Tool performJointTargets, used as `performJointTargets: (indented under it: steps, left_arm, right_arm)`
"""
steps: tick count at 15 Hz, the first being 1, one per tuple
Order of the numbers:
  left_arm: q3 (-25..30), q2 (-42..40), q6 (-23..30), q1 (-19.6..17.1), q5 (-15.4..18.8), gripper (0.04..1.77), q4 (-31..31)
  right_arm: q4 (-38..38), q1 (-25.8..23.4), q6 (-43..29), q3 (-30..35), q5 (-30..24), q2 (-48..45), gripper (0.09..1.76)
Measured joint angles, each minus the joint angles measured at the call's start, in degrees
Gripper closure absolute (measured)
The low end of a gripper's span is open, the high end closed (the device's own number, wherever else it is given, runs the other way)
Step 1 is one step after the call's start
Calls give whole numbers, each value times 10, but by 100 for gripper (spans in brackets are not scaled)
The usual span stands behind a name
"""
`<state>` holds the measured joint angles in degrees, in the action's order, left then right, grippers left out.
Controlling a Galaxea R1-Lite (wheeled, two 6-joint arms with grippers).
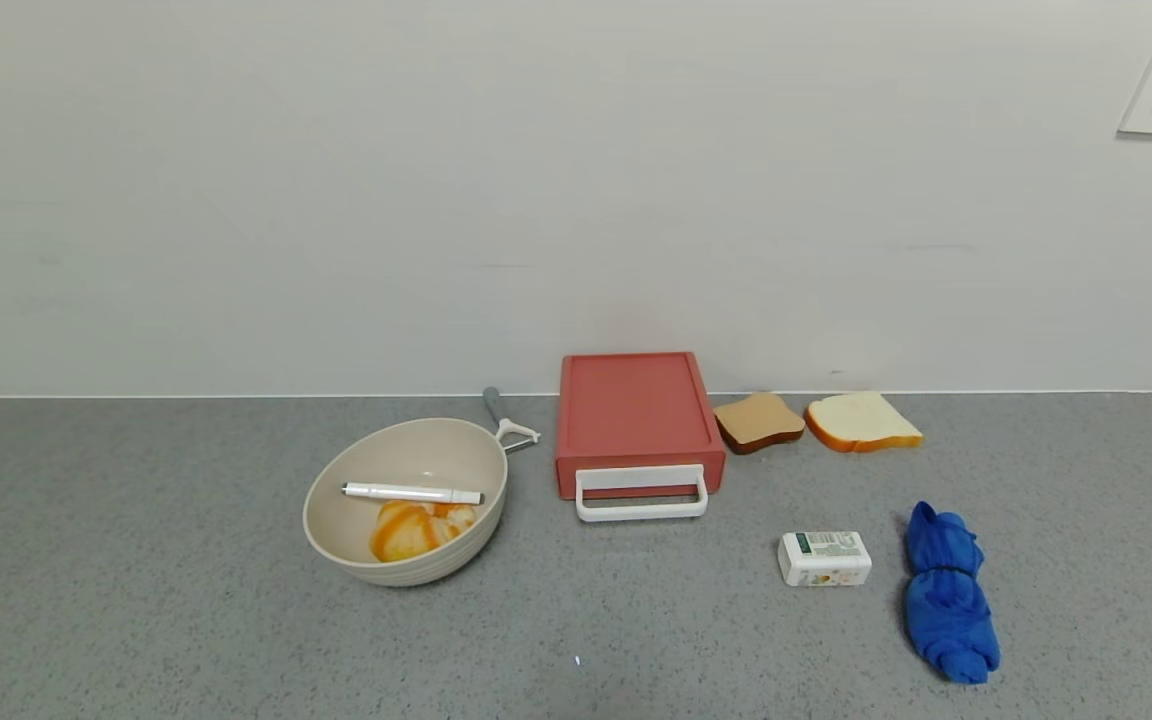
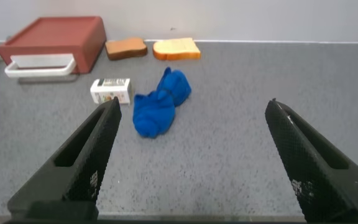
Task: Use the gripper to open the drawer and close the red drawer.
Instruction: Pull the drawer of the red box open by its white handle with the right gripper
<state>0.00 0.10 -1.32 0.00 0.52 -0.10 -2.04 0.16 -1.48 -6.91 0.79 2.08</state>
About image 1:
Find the red drawer case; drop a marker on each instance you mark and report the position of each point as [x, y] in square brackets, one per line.
[636, 400]

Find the brown toast slice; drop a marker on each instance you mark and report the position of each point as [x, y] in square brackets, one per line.
[758, 420]

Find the beige ribbed bowl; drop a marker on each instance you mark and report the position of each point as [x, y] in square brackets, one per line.
[406, 455]

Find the white marker pen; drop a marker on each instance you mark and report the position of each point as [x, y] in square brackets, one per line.
[406, 492]

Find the orange striped croissant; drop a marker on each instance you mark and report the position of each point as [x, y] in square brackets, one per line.
[406, 535]

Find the white bread slice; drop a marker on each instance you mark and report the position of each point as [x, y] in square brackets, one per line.
[861, 418]

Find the small white printed box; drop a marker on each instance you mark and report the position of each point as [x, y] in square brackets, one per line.
[824, 560]

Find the blue cloth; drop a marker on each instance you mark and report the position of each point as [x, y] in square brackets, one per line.
[946, 600]

